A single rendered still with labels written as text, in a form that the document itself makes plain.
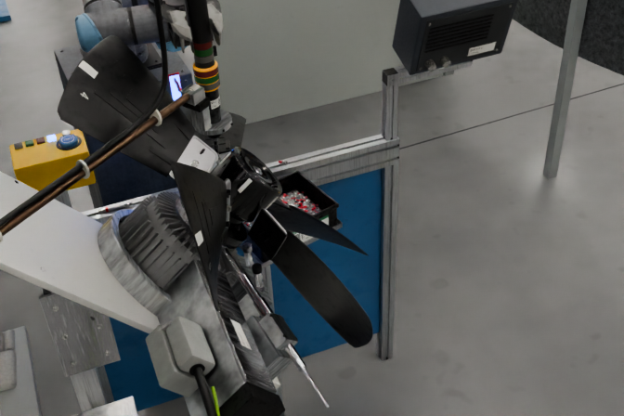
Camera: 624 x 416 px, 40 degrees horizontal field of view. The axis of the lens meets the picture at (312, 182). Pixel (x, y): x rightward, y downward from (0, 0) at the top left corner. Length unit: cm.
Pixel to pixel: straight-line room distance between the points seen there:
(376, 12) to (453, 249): 117
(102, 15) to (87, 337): 61
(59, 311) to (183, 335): 26
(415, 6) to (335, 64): 183
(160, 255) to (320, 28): 234
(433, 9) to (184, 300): 94
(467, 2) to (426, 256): 131
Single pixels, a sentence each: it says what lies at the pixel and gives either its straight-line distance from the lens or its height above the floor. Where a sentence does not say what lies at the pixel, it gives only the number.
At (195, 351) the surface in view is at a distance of 133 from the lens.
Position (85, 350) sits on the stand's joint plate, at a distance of 160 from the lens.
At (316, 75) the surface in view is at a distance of 383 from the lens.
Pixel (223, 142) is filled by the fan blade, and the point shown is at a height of 118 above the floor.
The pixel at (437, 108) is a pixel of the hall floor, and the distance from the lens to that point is 392.
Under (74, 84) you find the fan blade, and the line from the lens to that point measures 146.
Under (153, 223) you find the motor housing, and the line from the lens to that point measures 153.
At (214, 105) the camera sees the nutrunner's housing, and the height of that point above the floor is 133.
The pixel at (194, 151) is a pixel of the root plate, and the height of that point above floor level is 127.
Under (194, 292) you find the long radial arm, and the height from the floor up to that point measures 113.
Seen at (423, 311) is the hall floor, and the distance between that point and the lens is 296.
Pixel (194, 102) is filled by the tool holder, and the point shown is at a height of 136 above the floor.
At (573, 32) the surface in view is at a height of 66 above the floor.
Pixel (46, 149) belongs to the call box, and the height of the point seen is 107.
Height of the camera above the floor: 216
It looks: 38 degrees down
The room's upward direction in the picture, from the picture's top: 3 degrees counter-clockwise
